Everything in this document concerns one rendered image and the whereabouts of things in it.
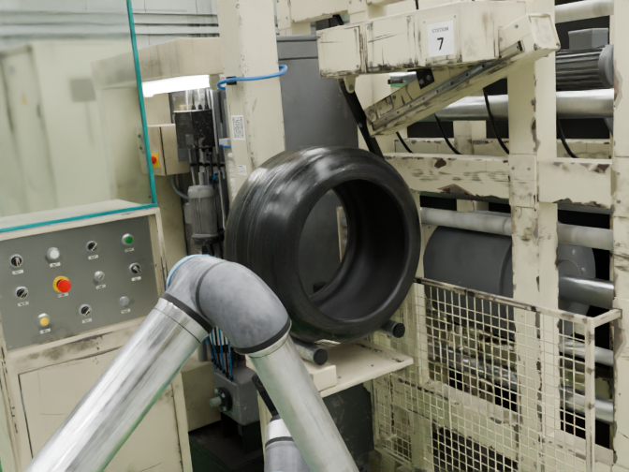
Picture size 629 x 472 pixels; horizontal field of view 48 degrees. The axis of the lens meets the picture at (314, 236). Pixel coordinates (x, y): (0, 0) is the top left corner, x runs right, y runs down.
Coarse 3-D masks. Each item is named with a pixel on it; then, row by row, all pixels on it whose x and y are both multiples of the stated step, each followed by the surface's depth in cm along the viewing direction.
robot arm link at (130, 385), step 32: (192, 256) 139; (192, 288) 130; (160, 320) 129; (192, 320) 129; (128, 352) 127; (160, 352) 127; (192, 352) 132; (96, 384) 126; (128, 384) 125; (160, 384) 128; (96, 416) 122; (128, 416) 124; (64, 448) 120; (96, 448) 122
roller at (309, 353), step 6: (294, 342) 198; (300, 342) 197; (306, 342) 196; (300, 348) 195; (306, 348) 193; (312, 348) 192; (318, 348) 191; (300, 354) 195; (306, 354) 192; (312, 354) 190; (318, 354) 189; (324, 354) 191; (312, 360) 191; (318, 360) 190; (324, 360) 191
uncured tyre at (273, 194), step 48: (240, 192) 195; (288, 192) 181; (336, 192) 222; (384, 192) 215; (240, 240) 188; (288, 240) 179; (384, 240) 223; (288, 288) 181; (336, 288) 224; (384, 288) 217; (336, 336) 192
